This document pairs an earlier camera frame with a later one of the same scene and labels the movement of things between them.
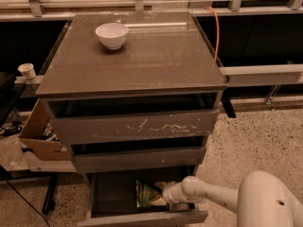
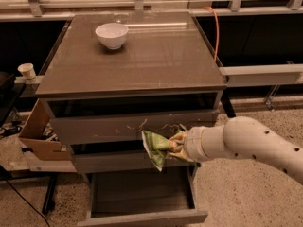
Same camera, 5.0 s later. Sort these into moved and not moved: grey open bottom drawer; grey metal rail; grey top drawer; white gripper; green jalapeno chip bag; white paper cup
Moved: green jalapeno chip bag; white gripper
Not moved: grey metal rail; white paper cup; grey open bottom drawer; grey top drawer
